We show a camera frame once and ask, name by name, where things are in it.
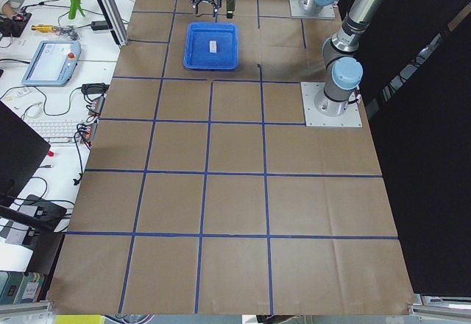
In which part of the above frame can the black power adapter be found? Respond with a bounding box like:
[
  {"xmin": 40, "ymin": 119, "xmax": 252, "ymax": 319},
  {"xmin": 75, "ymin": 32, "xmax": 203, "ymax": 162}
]
[{"xmin": 91, "ymin": 21, "xmax": 109, "ymax": 31}]

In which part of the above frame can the yellow tool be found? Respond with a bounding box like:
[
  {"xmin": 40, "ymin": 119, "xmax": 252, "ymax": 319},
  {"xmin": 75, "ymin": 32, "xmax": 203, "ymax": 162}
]
[{"xmin": 31, "ymin": 24, "xmax": 59, "ymax": 33}]

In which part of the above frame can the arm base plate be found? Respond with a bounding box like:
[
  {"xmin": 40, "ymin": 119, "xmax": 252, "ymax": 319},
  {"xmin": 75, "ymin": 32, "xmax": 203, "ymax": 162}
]
[
  {"xmin": 289, "ymin": 0, "xmax": 336, "ymax": 20},
  {"xmin": 300, "ymin": 82, "xmax": 363, "ymax": 128}
]

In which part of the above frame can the white keyboard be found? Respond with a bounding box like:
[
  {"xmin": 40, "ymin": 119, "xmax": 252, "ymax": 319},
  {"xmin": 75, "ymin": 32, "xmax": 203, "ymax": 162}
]
[{"xmin": 26, "ymin": 119, "xmax": 88, "ymax": 144}]

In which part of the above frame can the teach pendant tablet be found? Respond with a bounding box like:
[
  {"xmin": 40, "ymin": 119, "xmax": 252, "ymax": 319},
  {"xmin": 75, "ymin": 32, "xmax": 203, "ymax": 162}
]
[{"xmin": 21, "ymin": 40, "xmax": 82, "ymax": 86}]

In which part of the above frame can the white block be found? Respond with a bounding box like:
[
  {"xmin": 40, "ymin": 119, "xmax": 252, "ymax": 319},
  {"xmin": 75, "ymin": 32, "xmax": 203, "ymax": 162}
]
[{"xmin": 209, "ymin": 40, "xmax": 217, "ymax": 51}]

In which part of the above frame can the green handled reacher grabber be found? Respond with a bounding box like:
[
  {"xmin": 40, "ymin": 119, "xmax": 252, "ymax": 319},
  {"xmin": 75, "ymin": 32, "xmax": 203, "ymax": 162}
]
[{"xmin": 68, "ymin": 0, "xmax": 85, "ymax": 20}]

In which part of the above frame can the aluminium frame post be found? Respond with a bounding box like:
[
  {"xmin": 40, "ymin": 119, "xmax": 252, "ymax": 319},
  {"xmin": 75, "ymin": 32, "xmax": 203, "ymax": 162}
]
[{"xmin": 97, "ymin": 0, "xmax": 129, "ymax": 48}]

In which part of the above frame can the black monitor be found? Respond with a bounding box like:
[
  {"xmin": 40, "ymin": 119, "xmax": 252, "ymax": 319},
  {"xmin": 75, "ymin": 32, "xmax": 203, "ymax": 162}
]
[{"xmin": 1, "ymin": 104, "xmax": 66, "ymax": 232}]

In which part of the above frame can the blue plastic tray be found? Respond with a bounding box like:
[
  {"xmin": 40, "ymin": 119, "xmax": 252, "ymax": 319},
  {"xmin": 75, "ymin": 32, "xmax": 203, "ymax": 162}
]
[{"xmin": 183, "ymin": 22, "xmax": 238, "ymax": 71}]

